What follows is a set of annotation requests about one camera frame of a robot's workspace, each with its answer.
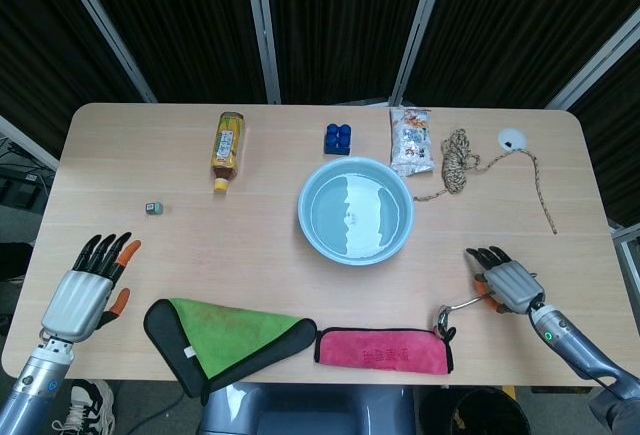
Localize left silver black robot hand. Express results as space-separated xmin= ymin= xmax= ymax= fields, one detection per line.
xmin=40 ymin=232 xmax=143 ymax=344

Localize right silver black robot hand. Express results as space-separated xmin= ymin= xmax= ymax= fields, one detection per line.
xmin=465 ymin=245 xmax=546 ymax=316

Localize metal ladle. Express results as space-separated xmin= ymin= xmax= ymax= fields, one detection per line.
xmin=437 ymin=293 xmax=494 ymax=339

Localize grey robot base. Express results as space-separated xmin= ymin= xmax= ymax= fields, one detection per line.
xmin=198 ymin=382 xmax=416 ymax=435

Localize light blue water basin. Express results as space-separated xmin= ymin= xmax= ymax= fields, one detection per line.
xmin=297 ymin=156 xmax=417 ymax=267

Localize white and black sneaker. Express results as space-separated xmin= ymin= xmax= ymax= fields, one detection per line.
xmin=52 ymin=379 xmax=116 ymax=435

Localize black floor device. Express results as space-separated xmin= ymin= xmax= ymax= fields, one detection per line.
xmin=0 ymin=164 xmax=54 ymax=209

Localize black trash bin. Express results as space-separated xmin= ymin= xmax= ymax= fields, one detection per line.
xmin=452 ymin=388 xmax=531 ymax=435

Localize green and black cloth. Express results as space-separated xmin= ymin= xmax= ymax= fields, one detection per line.
xmin=143 ymin=297 xmax=318 ymax=405

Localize pink cloth with black trim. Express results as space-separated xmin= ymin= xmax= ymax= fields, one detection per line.
xmin=313 ymin=323 xmax=457 ymax=375

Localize white snack bag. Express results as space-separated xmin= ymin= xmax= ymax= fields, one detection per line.
xmin=389 ymin=107 xmax=434 ymax=177

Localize yellow tea bottle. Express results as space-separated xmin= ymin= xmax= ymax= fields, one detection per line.
xmin=209 ymin=111 xmax=246 ymax=194

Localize blue toy building block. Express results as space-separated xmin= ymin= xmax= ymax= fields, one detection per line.
xmin=323 ymin=123 xmax=354 ymax=157

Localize braided rope bundle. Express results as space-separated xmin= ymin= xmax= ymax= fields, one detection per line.
xmin=412 ymin=128 xmax=558 ymax=236

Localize white round cable grommet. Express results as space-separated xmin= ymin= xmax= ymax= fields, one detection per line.
xmin=497 ymin=127 xmax=528 ymax=151

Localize grey partition post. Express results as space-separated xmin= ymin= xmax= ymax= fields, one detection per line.
xmin=243 ymin=0 xmax=282 ymax=105
xmin=392 ymin=0 xmax=451 ymax=106
xmin=0 ymin=114 xmax=60 ymax=171
xmin=52 ymin=0 xmax=159 ymax=104
xmin=547 ymin=19 xmax=640 ymax=110

